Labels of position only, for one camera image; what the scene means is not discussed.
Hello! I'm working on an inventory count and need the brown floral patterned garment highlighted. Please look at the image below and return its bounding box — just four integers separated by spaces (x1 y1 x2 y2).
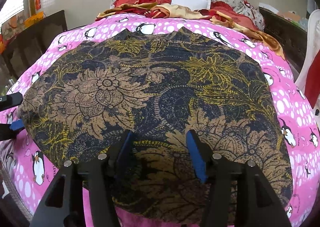
18 28 293 224

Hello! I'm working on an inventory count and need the dark wooden cabinet left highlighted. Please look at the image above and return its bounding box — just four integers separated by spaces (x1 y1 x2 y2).
1 10 68 79

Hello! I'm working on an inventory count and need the orange box on cabinet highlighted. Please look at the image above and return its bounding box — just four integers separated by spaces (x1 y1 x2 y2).
24 11 46 28

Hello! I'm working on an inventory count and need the red cloth on chair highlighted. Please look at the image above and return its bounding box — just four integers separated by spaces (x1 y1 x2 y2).
304 50 320 108

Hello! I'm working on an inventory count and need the white plastic chair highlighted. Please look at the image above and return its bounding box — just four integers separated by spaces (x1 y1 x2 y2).
295 9 319 121

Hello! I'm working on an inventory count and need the dark wooden headboard table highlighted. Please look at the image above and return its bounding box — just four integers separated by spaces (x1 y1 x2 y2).
259 7 307 72

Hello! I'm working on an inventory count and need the red cushion right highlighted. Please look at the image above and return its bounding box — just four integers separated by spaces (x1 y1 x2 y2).
208 1 259 30

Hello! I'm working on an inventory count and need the red gold satin blanket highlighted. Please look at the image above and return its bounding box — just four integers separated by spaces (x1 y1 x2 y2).
95 3 285 59

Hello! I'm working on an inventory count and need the white folded cloth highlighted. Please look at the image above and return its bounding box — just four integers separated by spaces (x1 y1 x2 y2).
171 0 211 11

